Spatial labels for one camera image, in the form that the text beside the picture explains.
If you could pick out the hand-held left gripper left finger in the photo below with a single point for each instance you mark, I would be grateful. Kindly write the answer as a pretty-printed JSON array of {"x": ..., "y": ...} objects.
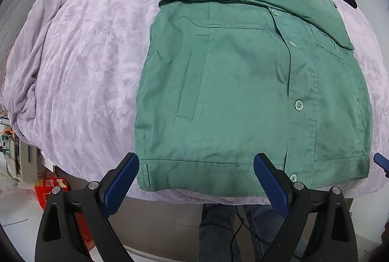
[{"x": 121, "y": 186}]

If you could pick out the red basket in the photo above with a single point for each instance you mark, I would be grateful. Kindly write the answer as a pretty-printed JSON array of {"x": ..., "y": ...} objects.
[{"x": 45, "y": 186}]

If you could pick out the green work jacket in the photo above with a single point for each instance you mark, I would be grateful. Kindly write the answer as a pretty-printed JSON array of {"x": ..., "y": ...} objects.
[{"x": 237, "y": 83}]

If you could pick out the person's blue jeans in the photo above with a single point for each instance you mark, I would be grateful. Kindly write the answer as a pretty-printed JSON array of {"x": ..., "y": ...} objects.
[{"x": 212, "y": 231}]

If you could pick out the lavender plush blanket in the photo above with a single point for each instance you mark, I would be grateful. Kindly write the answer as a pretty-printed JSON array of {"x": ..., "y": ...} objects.
[{"x": 91, "y": 52}]

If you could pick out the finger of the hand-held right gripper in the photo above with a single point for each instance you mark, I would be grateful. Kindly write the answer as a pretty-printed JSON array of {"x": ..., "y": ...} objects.
[{"x": 382, "y": 161}]

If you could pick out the grey quilted headboard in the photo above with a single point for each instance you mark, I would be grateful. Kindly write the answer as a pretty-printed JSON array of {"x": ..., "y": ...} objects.
[{"x": 18, "y": 7}]

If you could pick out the white cabinet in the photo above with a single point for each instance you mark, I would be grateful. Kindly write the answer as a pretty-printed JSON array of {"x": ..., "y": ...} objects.
[{"x": 27, "y": 165}]

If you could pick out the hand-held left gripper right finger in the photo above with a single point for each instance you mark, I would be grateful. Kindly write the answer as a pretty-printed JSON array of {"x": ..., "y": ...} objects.
[{"x": 272, "y": 186}]

